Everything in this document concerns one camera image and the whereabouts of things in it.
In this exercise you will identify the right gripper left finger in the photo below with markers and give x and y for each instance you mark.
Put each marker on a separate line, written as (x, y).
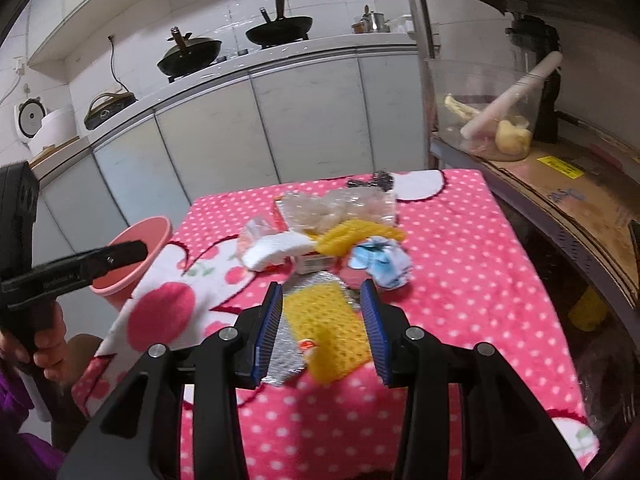
(136, 432)

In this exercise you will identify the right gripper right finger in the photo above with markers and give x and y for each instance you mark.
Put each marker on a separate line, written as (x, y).
(468, 414)

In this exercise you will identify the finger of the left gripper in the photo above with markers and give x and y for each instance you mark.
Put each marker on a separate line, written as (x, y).
(96, 263)

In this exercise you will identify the silver glitter foil strip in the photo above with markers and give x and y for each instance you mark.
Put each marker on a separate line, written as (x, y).
(287, 361)

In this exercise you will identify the blue white wrapper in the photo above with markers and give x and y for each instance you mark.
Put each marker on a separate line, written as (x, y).
(379, 259)

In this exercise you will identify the yellow foam net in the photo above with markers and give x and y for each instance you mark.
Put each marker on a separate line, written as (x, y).
(339, 241)
(329, 332)

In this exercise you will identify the clear plastic bag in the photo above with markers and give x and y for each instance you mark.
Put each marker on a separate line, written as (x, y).
(306, 212)

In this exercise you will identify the red toothpaste box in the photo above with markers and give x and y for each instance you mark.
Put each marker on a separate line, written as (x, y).
(312, 263)

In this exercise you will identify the purple sleeve forearm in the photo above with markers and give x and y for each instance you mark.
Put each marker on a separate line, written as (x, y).
(23, 456)

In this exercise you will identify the white kitchen cabinets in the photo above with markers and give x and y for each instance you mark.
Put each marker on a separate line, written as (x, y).
(351, 111)

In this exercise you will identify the person's left hand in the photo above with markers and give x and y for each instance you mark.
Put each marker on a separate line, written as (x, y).
(52, 349)

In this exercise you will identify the white rice cooker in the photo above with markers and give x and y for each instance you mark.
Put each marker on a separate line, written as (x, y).
(38, 128)

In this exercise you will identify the pink polka dot blanket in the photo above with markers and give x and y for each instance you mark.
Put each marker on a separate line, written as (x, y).
(470, 281)

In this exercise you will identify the black induction cooker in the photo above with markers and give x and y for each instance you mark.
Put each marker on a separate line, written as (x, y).
(106, 105)

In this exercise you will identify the left black wok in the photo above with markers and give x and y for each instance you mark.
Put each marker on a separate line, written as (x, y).
(187, 54)

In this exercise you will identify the black wok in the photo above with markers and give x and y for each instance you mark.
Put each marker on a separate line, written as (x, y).
(282, 30)
(187, 54)

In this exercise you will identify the cardboard shelf liner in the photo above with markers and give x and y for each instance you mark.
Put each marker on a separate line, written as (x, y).
(596, 199)

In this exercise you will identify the right black wok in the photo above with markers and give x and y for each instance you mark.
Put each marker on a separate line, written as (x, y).
(282, 30)

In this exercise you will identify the clear plastic container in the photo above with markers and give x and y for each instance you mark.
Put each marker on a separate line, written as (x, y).
(462, 90)

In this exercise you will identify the white rolling pin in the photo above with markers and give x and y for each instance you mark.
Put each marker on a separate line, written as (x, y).
(531, 81)

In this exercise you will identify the steel kettle pot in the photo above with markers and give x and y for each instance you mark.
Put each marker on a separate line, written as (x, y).
(373, 22)

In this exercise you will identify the black blender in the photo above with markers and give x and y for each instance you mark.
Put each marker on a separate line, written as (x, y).
(538, 51)

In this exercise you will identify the metal shelf rack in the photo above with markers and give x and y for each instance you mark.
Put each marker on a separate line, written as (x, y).
(598, 108)

